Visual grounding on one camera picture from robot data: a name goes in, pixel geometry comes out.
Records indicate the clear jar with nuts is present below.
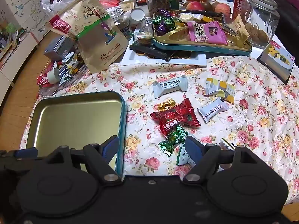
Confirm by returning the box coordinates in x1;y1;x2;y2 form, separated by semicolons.
145;0;170;17

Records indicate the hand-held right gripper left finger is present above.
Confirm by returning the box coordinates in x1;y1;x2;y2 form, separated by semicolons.
48;135;122;185

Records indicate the small clear snack packet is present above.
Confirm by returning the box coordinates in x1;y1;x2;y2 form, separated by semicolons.
219;137;236;151

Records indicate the teal gold snack tin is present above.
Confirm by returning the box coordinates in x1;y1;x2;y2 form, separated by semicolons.
151;10;253;57

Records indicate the white strip snack packet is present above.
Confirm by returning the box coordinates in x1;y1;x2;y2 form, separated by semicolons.
197;97;230;124

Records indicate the red plastic bag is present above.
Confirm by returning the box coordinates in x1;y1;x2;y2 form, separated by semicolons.
100;0;120;8

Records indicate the white green snack packet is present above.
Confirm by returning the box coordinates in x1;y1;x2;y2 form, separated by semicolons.
177;142;197;167

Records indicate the green wrapped candy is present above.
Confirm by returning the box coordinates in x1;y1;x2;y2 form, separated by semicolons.
152;15;174;29

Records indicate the empty glass jar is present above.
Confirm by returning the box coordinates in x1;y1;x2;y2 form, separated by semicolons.
106;6;132;41

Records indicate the grey cardboard box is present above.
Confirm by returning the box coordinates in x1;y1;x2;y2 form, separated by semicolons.
44;37;75;61

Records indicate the floral tablecloth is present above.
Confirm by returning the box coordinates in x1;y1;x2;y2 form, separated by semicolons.
20;55;299;206

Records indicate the white jar lid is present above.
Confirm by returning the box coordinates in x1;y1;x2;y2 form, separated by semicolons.
130;7;145;21

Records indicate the brown paper snack bag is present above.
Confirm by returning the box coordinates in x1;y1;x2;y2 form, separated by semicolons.
49;0;129;74

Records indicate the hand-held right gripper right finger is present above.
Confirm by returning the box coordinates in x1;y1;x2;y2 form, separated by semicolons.
183;136;260;185

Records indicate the white cabinet with drawings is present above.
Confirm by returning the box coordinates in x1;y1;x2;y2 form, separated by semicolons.
0;0;47;108

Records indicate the red drink can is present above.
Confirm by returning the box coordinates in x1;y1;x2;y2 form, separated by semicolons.
232;0;249;22

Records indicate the gold ingot candy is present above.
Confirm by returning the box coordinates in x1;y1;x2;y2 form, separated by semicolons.
156;99;178;112

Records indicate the pink snack packet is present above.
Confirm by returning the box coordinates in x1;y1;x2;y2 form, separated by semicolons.
187;21;228;45

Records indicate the red snack packet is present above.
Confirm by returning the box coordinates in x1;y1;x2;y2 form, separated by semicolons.
150;98;202;138

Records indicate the shallow teal tin tray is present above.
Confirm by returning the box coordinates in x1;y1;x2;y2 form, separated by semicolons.
25;91;128;178

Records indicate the glass jar with cookies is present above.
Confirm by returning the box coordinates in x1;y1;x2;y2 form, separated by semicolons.
245;0;281;49

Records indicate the white grey snack packet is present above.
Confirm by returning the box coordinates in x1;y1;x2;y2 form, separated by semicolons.
153;75;189;99

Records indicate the beige snack packet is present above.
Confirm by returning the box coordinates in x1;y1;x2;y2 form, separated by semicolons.
232;14;250;43

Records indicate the small plastic cookie jar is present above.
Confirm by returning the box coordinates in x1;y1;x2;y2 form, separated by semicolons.
133;17;155;45

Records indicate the red patterned packet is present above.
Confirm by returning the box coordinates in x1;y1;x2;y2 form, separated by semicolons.
36;73;50;86

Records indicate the card box with yellow picture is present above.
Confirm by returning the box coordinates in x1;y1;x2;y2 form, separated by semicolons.
257;40;296;85

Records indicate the red apple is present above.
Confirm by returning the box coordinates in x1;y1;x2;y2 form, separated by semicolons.
214;3;231;17
186;1;205;11

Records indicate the small white cup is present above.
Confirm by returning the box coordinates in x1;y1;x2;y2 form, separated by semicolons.
46;68;61;84

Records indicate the dark snack packet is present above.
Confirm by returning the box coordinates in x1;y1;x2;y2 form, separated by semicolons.
129;44;174;61

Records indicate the green foil candy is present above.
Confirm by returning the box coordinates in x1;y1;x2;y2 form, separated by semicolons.
158;125;189;155

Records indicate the white plastic bag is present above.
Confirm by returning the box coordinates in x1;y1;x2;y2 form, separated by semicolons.
41;0;81;17

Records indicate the yellow grey snack packet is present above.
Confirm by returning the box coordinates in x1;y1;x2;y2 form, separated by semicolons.
203;78;236;103

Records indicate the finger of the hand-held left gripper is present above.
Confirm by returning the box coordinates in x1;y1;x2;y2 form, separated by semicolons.
0;148;38;168

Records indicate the white rectangular plate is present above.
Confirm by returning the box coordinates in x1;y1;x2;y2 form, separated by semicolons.
120;44;207;67

